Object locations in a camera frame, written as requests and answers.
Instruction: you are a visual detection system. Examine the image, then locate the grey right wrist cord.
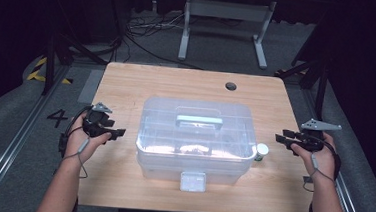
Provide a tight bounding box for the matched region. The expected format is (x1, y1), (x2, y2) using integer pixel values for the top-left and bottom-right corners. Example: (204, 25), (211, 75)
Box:
(301, 151), (338, 194)

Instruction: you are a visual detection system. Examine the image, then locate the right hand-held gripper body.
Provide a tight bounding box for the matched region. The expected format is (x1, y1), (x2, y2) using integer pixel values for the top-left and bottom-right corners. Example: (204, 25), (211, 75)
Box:
(297, 117), (343, 155)

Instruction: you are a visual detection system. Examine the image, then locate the grey metal desk frame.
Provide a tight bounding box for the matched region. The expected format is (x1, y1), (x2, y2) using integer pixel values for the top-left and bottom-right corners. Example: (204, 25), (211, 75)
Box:
(177, 0), (279, 72)

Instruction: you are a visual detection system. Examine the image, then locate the black tripod stand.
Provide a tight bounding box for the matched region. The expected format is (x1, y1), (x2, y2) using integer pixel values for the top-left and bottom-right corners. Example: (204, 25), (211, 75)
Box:
(39, 0), (113, 100)
(271, 46), (335, 121)

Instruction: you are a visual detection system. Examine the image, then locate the person's right hand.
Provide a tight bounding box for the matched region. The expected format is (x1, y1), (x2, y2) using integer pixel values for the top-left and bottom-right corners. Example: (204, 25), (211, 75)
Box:
(287, 129), (339, 184)

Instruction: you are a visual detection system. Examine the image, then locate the clear plastic storage box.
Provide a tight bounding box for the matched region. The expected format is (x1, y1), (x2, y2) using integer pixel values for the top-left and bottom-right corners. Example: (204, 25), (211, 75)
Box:
(132, 95), (261, 197)

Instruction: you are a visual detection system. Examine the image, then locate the grey left wrist cord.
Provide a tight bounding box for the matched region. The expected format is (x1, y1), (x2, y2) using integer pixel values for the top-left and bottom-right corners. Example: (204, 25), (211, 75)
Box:
(60, 135), (92, 180)

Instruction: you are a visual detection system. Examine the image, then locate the tangle of floor cables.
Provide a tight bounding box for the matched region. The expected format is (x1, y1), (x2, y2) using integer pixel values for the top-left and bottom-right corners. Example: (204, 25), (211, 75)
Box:
(121, 6), (211, 71)

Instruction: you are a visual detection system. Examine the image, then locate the small white-capped bottle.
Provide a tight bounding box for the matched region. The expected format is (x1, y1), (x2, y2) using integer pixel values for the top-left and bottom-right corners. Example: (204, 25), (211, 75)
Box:
(253, 142), (271, 164)

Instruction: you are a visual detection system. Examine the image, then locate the grey wrist cord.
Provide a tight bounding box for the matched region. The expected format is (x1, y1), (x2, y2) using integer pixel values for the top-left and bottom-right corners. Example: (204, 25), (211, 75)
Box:
(60, 135), (92, 180)
(301, 151), (338, 194)

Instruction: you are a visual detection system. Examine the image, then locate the person's left hand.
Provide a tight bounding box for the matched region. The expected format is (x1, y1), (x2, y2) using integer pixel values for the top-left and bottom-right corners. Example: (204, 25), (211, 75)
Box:
(63, 112), (114, 169)

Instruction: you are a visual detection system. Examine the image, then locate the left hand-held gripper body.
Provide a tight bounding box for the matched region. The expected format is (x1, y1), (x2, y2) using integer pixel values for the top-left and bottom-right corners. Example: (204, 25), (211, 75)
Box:
(82, 101), (114, 139)

